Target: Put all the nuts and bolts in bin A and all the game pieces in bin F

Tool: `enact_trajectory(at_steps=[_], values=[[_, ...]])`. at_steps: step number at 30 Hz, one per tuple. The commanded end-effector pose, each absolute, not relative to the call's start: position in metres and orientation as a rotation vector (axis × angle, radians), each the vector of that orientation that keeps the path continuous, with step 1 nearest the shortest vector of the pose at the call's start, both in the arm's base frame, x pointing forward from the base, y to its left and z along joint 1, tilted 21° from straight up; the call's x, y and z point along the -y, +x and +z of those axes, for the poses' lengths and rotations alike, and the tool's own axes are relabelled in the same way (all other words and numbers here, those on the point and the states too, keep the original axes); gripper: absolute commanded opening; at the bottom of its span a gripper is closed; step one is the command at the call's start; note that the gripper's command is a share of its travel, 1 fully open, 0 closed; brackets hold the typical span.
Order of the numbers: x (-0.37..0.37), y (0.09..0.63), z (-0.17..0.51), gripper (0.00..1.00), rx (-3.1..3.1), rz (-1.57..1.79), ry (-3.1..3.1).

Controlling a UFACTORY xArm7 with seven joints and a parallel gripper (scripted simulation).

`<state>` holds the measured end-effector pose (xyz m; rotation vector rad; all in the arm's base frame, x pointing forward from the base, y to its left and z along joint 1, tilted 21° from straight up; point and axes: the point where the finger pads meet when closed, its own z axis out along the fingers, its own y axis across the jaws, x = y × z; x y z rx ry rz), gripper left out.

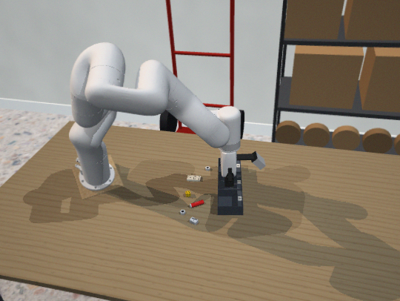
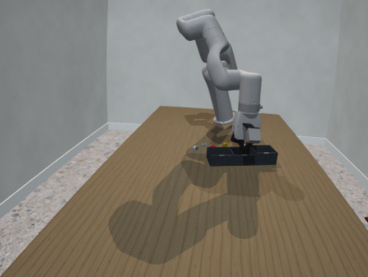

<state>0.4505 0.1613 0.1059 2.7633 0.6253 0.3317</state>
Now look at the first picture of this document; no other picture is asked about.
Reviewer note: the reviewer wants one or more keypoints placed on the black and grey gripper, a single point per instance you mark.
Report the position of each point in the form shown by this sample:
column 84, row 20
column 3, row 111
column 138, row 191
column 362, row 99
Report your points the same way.
column 228, row 165

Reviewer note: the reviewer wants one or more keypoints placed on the white domino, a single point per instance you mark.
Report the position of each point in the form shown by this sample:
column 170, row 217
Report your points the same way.
column 193, row 178

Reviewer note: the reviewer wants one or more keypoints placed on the red battery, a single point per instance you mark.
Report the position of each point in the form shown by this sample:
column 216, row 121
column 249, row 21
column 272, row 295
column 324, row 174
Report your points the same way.
column 197, row 203

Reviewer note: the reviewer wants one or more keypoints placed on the dark grey rack of three bins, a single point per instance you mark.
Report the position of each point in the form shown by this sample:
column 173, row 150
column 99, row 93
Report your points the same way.
column 228, row 201

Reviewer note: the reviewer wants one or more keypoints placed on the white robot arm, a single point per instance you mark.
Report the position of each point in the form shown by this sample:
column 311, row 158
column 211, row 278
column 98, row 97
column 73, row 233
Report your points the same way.
column 156, row 88

